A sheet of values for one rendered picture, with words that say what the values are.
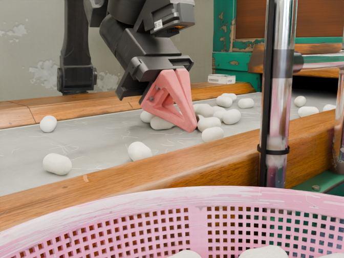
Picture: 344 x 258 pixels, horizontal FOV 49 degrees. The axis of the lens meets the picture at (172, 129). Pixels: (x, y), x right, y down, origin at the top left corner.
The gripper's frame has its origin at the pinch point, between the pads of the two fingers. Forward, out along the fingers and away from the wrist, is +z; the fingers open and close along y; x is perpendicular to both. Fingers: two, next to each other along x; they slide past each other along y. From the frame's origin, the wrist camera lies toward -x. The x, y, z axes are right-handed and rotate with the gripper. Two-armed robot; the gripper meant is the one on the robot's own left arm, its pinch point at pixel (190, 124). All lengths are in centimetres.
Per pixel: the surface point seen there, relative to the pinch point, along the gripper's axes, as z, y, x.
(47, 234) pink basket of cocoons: 11.3, -26.4, -10.2
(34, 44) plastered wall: -165, 74, 125
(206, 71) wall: -85, 136, 78
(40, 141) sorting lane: -7.8, -14.4, 8.9
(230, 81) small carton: -19.4, 39.9, 14.5
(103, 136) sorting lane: -5.2, -7.4, 6.7
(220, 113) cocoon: -2.2, 10.0, 2.3
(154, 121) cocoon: -4.5, -0.6, 4.3
